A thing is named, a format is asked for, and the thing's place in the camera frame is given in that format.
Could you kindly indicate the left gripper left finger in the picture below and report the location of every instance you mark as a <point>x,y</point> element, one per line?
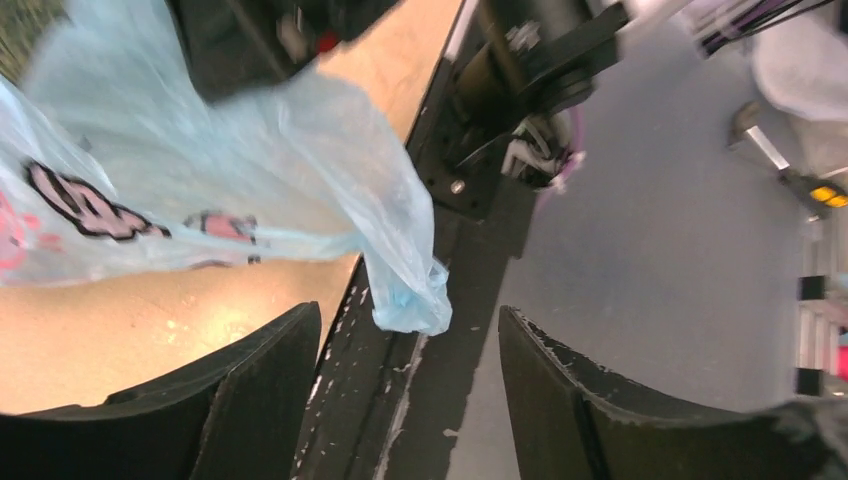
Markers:
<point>235,413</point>

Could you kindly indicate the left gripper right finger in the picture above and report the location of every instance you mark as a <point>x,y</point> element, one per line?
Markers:
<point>572,418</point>

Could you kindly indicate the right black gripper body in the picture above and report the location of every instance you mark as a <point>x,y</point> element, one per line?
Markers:
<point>233,45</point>

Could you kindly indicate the light blue plastic bag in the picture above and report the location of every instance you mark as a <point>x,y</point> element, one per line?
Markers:
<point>112,164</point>

